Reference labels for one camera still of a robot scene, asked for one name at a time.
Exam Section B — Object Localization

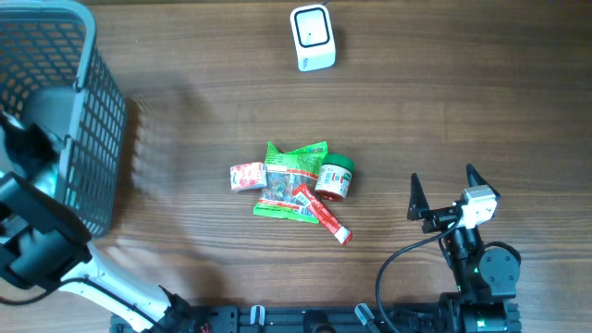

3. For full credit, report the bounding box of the green snack bag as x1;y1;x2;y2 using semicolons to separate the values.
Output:
253;142;328;224

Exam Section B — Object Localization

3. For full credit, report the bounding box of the green lid spice jar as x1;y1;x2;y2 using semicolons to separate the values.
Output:
314;154;355;202

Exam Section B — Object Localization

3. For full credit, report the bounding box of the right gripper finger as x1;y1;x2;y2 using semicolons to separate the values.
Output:
466;164;500;199
407;173;430;220

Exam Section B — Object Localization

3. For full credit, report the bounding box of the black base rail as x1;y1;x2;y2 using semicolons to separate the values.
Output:
109;302;523;333

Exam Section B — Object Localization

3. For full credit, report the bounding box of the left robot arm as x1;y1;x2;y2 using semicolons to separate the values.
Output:
1;171;197;332

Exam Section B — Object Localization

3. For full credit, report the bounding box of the red stick sachet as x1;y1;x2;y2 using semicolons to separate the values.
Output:
292;183;352;245

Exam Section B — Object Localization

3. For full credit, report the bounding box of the left black cable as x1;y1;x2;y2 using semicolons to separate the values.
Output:
0;277;163;332

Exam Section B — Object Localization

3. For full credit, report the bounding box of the white barcode scanner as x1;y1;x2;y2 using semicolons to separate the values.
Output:
290;4;337;72

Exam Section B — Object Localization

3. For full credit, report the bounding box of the grey plastic mesh basket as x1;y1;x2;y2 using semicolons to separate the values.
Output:
1;1;128;237

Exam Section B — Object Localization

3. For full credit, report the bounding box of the small red white packet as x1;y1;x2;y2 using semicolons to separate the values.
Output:
229;162;267;191

